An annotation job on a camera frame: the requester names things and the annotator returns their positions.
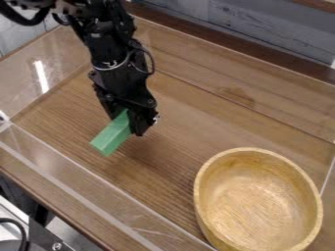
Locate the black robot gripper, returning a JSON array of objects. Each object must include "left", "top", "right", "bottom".
[{"left": 89, "top": 40, "right": 158, "bottom": 136}]

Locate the green rectangular block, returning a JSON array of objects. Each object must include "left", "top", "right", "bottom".
[{"left": 90, "top": 110, "right": 132, "bottom": 156}]

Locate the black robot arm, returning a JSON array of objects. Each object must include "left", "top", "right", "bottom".
[{"left": 0, "top": 0, "right": 158, "bottom": 136}]

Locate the brown wooden bowl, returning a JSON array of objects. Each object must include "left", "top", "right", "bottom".
[{"left": 193, "top": 147, "right": 323, "bottom": 251}]

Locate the clear acrylic front wall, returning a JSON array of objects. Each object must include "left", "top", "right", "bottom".
[{"left": 0, "top": 123, "right": 214, "bottom": 251}]

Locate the black cable bottom left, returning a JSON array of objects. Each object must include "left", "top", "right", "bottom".
[{"left": 0, "top": 217, "right": 30, "bottom": 251}]

